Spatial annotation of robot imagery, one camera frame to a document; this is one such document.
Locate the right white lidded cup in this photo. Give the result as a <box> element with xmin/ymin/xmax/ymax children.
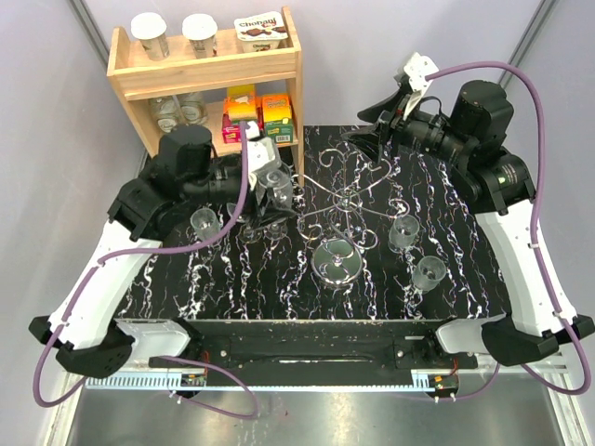
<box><xmin>182</xmin><ymin>13</ymin><xmax>218</xmax><ymax>59</ymax></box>

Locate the chrome wine glass rack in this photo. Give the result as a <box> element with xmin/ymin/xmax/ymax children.
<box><xmin>294</xmin><ymin>148</ymin><xmax>410</xmax><ymax>288</ymax></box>

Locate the wooden two-tier shelf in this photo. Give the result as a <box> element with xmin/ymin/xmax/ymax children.
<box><xmin>107</xmin><ymin>7</ymin><xmax>305</xmax><ymax>184</ymax></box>

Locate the clear stemmed wine glass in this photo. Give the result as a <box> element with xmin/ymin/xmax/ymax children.
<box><xmin>237</xmin><ymin>216</ymin><xmax>262</xmax><ymax>244</ymax></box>
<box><xmin>264</xmin><ymin>219</ymin><xmax>287</xmax><ymax>241</ymax></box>

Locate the green Scrub Daddy box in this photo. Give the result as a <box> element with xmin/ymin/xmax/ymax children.
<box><xmin>261</xmin><ymin>94</ymin><xmax>294</xmax><ymax>144</ymax></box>

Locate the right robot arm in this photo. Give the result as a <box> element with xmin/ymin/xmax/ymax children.
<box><xmin>343</xmin><ymin>80</ymin><xmax>594</xmax><ymax>368</ymax></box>

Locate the clear stemmed wine glass right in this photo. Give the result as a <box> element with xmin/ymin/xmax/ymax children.
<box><xmin>264</xmin><ymin>219</ymin><xmax>287</xmax><ymax>241</ymax></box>

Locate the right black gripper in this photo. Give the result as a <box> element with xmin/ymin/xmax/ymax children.
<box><xmin>341</xmin><ymin>85</ymin><xmax>472</xmax><ymax>166</ymax></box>

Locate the white lidded cup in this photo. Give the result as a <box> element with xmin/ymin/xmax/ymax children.
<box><xmin>182</xmin><ymin>13</ymin><xmax>218</xmax><ymax>59</ymax></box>
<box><xmin>130</xmin><ymin>12</ymin><xmax>169</xmax><ymax>61</ymax></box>

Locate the pink sponge box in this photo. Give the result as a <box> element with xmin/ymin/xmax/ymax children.
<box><xmin>221</xmin><ymin>84</ymin><xmax>263</xmax><ymax>144</ymax></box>

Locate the right clear glass bottle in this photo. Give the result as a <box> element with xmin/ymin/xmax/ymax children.
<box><xmin>178</xmin><ymin>91</ymin><xmax>208</xmax><ymax>125</ymax></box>

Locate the clear glass bottle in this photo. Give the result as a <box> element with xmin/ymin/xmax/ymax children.
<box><xmin>178</xmin><ymin>91</ymin><xmax>208</xmax><ymax>125</ymax></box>
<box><xmin>148</xmin><ymin>96</ymin><xmax>185</xmax><ymax>134</ymax></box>

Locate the left clear glass bottle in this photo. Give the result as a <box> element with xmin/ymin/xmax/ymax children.
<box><xmin>148</xmin><ymin>96</ymin><xmax>185</xmax><ymax>134</ymax></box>

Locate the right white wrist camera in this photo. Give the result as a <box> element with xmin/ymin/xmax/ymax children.
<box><xmin>400</xmin><ymin>52</ymin><xmax>439</xmax><ymax>120</ymax></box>

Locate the left white lidded cup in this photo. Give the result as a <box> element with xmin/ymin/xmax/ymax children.
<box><xmin>130</xmin><ymin>12</ymin><xmax>169</xmax><ymax>61</ymax></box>

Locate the Chobani yogurt tub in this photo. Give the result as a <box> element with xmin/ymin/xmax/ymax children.
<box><xmin>233</xmin><ymin>11</ymin><xmax>288</xmax><ymax>53</ymax></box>

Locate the clear stemmed wine glass left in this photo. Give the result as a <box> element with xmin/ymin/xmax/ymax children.
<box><xmin>237</xmin><ymin>216</ymin><xmax>262</xmax><ymax>244</ymax></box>

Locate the ribbed goblet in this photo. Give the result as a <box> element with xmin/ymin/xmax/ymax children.
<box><xmin>190</xmin><ymin>207</ymin><xmax>221</xmax><ymax>243</ymax></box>
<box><xmin>258</xmin><ymin>169</ymin><xmax>293</xmax><ymax>209</ymax></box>
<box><xmin>389</xmin><ymin>215</ymin><xmax>419</xmax><ymax>252</ymax></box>
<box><xmin>412</xmin><ymin>256</ymin><xmax>446</xmax><ymax>293</ymax></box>

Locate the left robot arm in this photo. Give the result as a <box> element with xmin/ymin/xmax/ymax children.
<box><xmin>29</xmin><ymin>125</ymin><xmax>294</xmax><ymax>378</ymax></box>

